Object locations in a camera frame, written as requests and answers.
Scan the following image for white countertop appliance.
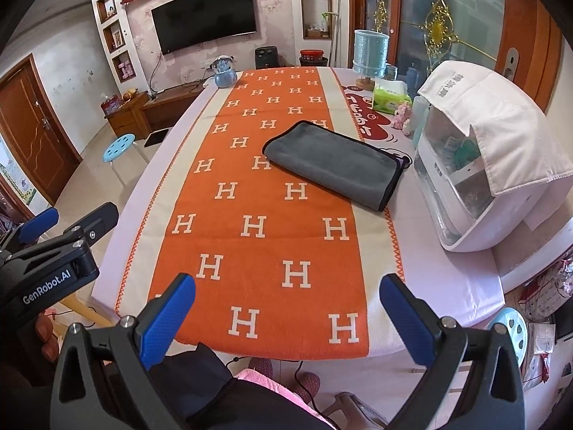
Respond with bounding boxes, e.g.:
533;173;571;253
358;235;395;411
413;99;555;253

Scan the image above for printed plastic bag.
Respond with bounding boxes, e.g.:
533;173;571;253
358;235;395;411
519;255;573;323

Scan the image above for red bucket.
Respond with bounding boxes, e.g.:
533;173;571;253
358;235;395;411
299;49;327;68

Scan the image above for blue snow globe toy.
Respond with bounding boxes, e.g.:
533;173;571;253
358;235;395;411
211;55;238;88

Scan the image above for black floor scale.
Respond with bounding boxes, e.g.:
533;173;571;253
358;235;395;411
144;129;171;148

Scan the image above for black clothing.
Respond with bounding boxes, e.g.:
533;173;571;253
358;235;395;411
150;343;332;430

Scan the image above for glass cabinet door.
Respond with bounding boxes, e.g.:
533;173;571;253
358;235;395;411
358;0;506;77

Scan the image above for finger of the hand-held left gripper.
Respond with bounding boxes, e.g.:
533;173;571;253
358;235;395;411
0;207;60;266
2;202;119;274

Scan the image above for pink tablecloth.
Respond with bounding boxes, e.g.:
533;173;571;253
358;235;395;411
91;66;504;364

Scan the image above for white cloth cover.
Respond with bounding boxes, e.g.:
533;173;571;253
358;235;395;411
418;60;565;198

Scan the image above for orange wooden door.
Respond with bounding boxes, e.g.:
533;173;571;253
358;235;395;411
495;0;562;113

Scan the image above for red gift box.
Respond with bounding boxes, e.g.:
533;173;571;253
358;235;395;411
101;94;124;116

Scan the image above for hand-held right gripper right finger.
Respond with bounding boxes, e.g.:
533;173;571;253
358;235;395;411
380;272;528;430

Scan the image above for grey towel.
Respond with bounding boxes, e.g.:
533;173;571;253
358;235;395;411
262;120;411;212

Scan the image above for blue table lamp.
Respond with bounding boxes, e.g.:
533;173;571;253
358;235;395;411
353;29;389;92

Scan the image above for blue round stool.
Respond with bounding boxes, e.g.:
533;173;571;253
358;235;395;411
103;133;150;189
487;307;530;368

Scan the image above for blue bottle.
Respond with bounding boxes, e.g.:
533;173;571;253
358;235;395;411
405;66;422;96

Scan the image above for black flat television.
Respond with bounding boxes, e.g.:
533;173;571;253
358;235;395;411
151;0;259;56

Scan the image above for black cable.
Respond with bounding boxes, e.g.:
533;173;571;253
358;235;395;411
224;356;323;413

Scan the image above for pink slippers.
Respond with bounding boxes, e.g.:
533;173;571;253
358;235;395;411
248;358;321;400

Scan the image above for orange printed blanket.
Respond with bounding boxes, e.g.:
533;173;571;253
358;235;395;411
114;66;406;361

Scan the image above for brown wooden door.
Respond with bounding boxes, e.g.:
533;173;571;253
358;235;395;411
0;53;83;207

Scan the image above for clear plastic bottle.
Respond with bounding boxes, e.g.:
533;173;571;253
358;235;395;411
412;96;431;146

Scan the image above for person's left hand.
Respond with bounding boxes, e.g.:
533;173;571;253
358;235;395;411
36;311;62;360

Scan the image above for beige plastic stool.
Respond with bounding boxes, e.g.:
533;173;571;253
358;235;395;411
322;392;390;430

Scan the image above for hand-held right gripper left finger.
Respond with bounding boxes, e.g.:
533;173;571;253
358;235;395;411
50;272;198;430

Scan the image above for pink clothing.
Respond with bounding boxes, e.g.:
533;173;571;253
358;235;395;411
235;367;314;413

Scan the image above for wooden television cabinet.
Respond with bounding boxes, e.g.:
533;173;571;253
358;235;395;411
104;81;211;140

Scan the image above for pink plush toy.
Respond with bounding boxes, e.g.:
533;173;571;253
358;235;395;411
394;102;413;136

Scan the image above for green tissue pack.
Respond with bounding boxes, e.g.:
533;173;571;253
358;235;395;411
372;81;413;115

